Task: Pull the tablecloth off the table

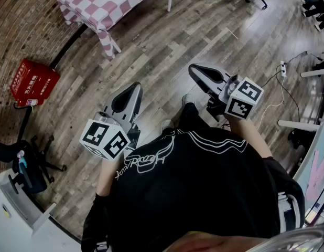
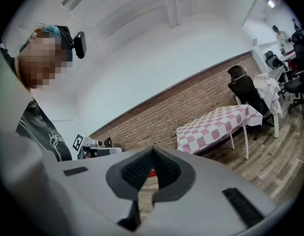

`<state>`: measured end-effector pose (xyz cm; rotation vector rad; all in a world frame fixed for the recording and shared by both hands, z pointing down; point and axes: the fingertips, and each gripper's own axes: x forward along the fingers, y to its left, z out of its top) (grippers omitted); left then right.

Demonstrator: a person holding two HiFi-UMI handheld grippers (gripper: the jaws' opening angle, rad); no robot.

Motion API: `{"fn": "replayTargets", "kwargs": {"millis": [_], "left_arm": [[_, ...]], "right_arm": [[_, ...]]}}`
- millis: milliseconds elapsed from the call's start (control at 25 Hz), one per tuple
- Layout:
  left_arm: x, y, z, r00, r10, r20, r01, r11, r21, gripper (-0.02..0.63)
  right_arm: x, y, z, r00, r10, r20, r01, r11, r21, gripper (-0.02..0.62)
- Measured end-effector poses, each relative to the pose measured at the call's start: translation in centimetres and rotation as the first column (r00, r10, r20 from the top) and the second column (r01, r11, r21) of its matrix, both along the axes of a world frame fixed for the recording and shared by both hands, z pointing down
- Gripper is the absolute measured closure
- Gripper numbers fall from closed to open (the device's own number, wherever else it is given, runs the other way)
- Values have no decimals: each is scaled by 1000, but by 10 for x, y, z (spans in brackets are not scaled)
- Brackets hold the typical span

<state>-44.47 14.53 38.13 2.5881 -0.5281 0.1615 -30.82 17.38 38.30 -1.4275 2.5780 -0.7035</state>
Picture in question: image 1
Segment red fire equipment box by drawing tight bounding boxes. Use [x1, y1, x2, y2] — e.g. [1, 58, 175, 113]
[9, 58, 60, 107]

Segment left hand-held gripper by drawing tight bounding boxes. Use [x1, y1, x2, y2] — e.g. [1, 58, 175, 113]
[79, 82, 144, 162]

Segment black trousers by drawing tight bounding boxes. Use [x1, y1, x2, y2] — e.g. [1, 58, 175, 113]
[177, 102, 212, 134]

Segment pink checkered tablecloth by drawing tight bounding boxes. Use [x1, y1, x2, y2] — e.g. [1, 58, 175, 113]
[56, 0, 169, 60]

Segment white sneaker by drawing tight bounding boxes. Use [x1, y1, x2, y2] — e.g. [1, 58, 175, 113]
[182, 93, 196, 106]
[160, 119, 175, 133]

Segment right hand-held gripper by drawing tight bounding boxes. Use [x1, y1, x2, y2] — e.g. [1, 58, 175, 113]
[188, 63, 264, 122]

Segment blue item on chair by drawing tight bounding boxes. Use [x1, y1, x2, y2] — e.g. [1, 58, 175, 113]
[17, 150, 28, 168]

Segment person's right forearm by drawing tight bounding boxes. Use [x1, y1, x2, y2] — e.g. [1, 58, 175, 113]
[229, 115, 273, 159]

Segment red fire extinguisher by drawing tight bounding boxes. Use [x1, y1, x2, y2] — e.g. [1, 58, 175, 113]
[14, 98, 45, 110]

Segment person's left forearm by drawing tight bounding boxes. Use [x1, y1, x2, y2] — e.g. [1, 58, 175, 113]
[95, 156, 118, 196]

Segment grey shoulder strap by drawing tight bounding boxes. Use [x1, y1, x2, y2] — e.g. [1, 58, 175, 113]
[277, 192, 301, 233]

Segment white desk with black edge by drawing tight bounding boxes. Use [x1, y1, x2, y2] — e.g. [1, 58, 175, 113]
[0, 166, 81, 252]

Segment black printed t-shirt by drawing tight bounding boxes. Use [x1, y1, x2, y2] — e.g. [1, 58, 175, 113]
[82, 129, 306, 252]

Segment pastel printed board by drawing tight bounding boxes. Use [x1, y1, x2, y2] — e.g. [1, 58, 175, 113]
[293, 122, 324, 212]

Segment grey head-mount rim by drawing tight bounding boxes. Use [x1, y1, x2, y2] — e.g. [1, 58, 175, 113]
[245, 223, 324, 252]

